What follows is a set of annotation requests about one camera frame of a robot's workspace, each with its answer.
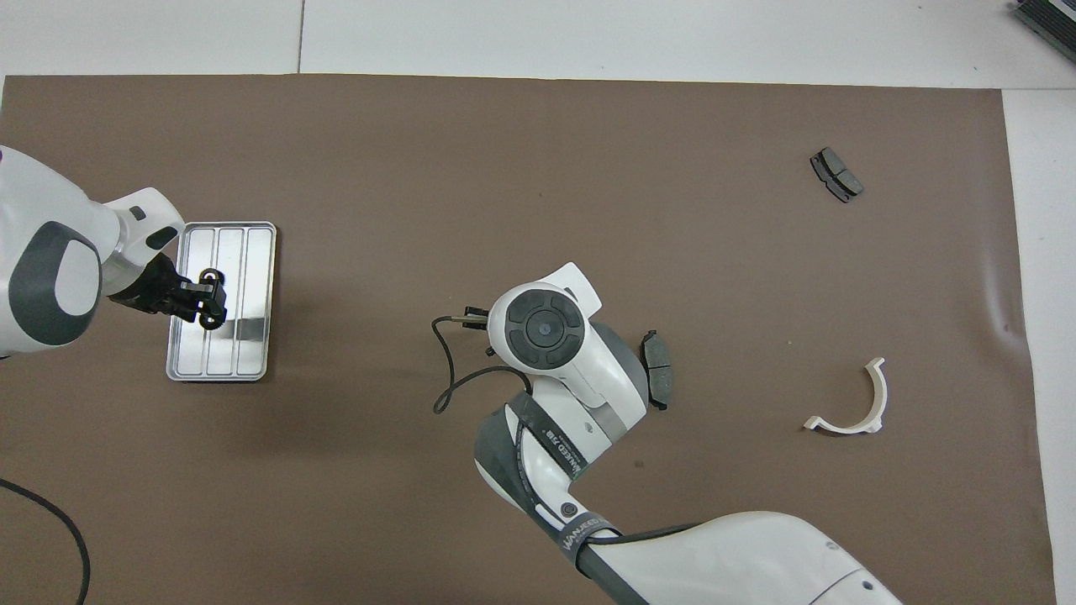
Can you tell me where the white curved plastic bracket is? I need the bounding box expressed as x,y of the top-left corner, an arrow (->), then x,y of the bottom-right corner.
803,357 -> 889,436

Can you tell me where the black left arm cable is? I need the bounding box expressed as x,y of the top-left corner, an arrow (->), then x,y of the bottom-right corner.
0,477 -> 91,605

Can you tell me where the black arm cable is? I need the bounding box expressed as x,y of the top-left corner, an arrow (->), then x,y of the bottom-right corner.
0,477 -> 91,605
433,313 -> 699,547

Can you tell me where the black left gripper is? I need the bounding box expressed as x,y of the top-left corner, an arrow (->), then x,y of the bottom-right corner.
105,252 -> 228,329

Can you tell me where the dark ribbed box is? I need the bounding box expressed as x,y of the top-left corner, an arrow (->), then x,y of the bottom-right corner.
1013,0 -> 1076,53

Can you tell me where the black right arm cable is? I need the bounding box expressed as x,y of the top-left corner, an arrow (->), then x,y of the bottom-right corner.
433,313 -> 699,547

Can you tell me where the long dark brake pad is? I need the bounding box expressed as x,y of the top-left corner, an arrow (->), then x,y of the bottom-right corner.
641,330 -> 675,412

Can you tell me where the short dark brake pad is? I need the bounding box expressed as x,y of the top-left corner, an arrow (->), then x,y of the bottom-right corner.
810,147 -> 865,204

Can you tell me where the brown table mat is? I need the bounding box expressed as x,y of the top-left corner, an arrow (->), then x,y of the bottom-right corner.
0,74 -> 1058,605

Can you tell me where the silver metal tray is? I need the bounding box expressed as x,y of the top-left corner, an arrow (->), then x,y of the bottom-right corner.
166,220 -> 278,383

